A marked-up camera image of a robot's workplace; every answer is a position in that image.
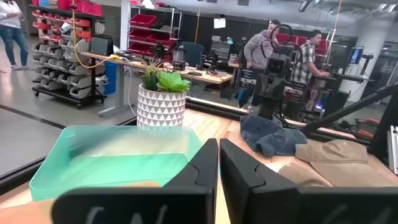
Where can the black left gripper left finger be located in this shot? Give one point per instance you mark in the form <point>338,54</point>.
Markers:
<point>186,202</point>

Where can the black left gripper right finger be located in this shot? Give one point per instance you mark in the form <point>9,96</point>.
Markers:
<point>264,205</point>

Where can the tan fabric hat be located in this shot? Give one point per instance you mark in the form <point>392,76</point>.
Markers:
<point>332,151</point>
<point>300,175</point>

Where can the blue denim hat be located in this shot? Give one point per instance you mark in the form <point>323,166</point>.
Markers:
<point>267,138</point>

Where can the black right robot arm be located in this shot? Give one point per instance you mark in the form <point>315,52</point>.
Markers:
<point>269,109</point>

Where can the khaki fabric hat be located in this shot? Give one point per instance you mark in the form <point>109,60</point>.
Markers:
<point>360,175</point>

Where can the person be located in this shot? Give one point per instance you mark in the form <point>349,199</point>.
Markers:
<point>306,59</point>
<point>12,18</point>
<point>256,49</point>

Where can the wooden workbench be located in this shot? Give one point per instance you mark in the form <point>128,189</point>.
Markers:
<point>211,77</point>

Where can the row of red bins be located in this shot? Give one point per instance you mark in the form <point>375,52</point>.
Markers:
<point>321,46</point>

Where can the dark computer desk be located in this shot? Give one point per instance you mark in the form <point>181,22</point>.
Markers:
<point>348,77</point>

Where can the white paper sign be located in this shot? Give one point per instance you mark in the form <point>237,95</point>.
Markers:
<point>219,23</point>

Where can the blue office chair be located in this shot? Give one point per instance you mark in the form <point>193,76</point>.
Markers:
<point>192,53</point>

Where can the teal translucent plastic tray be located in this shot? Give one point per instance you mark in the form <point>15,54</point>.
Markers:
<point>109,171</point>

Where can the small computer monitor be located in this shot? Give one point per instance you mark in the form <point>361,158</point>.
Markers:
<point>355,55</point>

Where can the succulent in white patterned pot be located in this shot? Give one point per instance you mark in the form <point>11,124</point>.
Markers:
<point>160,105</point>

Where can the blue plastic bin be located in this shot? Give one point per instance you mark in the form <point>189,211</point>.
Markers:
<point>110,74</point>

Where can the black rack with storage bins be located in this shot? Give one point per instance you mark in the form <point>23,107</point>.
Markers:
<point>62,62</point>

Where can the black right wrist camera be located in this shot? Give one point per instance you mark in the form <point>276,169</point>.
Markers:
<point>276,64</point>

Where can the silver aluminium extrusion post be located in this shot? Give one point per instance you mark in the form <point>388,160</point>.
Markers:
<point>393,149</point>

